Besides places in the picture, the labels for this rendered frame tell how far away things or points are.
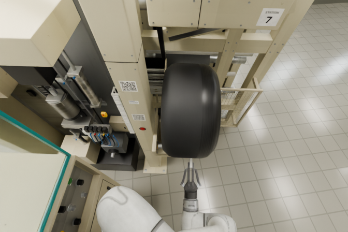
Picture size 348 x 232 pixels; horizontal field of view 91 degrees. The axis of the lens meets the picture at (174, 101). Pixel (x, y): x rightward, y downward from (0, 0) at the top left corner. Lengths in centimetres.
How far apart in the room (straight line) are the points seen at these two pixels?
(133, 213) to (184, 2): 78
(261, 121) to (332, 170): 92
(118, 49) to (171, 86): 32
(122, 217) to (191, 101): 52
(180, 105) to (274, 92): 240
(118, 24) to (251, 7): 56
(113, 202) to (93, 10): 57
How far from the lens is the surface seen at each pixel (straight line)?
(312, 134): 296
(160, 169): 216
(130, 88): 82
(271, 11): 93
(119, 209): 61
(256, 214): 229
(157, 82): 137
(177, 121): 82
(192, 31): 106
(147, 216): 60
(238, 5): 87
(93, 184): 133
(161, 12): 85
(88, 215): 131
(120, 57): 69
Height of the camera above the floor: 212
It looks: 56 degrees down
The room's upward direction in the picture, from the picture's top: 1 degrees clockwise
